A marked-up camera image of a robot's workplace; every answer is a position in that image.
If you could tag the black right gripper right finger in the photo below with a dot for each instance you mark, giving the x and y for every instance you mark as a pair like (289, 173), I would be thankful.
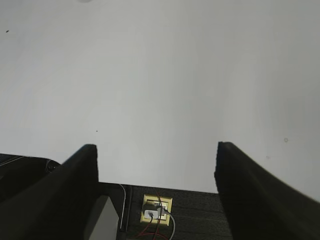
(259, 206)

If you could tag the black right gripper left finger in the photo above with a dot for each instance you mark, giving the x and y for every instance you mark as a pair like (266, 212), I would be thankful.
(58, 206)

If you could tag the yellow floor power socket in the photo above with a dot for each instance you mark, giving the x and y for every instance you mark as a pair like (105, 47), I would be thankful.
(166, 202)

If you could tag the white plug with cable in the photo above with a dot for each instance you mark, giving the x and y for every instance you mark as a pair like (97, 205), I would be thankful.
(153, 212)

